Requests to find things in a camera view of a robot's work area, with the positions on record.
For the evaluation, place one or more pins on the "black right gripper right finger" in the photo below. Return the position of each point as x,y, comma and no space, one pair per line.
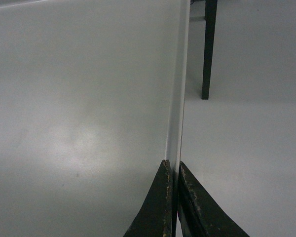
199,214

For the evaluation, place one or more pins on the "grey rectangular serving tray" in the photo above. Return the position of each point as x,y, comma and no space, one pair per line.
91,100

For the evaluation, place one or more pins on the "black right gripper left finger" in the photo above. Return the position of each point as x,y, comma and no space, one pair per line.
154,219

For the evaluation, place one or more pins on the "black table leg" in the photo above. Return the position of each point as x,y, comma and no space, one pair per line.
210,18

